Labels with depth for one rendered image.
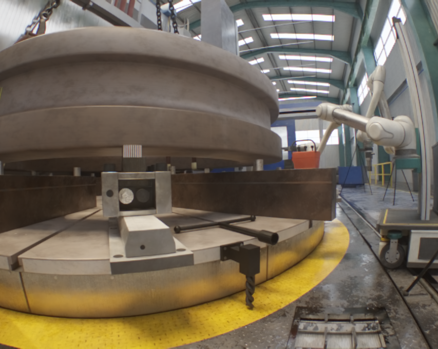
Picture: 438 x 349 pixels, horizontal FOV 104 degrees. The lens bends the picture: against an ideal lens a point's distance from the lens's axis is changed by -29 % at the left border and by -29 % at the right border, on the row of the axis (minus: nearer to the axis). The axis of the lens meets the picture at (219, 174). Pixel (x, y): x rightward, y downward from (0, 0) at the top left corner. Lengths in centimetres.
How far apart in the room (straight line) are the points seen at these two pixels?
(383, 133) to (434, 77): 959
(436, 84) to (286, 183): 957
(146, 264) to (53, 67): 161
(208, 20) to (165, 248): 711
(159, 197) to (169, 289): 45
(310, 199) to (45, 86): 213
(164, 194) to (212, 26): 652
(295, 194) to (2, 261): 186
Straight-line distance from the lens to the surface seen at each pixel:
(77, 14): 516
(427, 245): 166
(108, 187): 119
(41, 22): 399
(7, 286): 137
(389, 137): 148
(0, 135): 199
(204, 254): 116
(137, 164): 130
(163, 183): 122
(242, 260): 112
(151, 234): 89
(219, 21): 740
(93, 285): 115
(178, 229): 145
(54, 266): 114
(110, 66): 188
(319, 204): 177
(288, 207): 186
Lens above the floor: 64
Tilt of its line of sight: 1 degrees up
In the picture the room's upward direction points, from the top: 1 degrees counter-clockwise
